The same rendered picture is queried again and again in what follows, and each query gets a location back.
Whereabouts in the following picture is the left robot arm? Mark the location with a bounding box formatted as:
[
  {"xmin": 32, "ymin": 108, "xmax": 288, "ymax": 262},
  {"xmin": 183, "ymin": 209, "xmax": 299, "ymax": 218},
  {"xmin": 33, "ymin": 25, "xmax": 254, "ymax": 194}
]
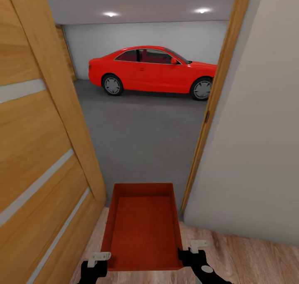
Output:
[{"xmin": 78, "ymin": 252, "xmax": 111, "ymax": 284}]

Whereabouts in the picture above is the storage box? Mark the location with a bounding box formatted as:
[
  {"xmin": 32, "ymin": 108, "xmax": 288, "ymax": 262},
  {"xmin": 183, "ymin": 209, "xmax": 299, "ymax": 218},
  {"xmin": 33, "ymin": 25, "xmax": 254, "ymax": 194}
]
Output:
[{"xmin": 100, "ymin": 183, "xmax": 184, "ymax": 271}]

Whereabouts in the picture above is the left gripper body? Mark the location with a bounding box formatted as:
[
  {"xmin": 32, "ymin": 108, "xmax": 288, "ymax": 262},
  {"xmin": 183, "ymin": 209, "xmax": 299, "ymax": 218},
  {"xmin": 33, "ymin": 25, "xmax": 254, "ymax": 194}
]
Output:
[{"xmin": 81, "ymin": 260, "xmax": 107, "ymax": 284}]

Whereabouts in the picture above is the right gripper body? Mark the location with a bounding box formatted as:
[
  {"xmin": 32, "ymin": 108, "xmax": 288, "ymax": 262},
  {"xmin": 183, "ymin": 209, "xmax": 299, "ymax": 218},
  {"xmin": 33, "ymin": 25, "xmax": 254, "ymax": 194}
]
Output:
[{"xmin": 182, "ymin": 250, "xmax": 207, "ymax": 269}]

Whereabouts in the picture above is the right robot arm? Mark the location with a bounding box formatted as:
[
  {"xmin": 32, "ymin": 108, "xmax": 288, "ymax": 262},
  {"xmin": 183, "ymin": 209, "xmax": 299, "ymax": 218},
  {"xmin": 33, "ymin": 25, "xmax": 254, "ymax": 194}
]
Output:
[{"xmin": 178, "ymin": 240, "xmax": 232, "ymax": 284}]

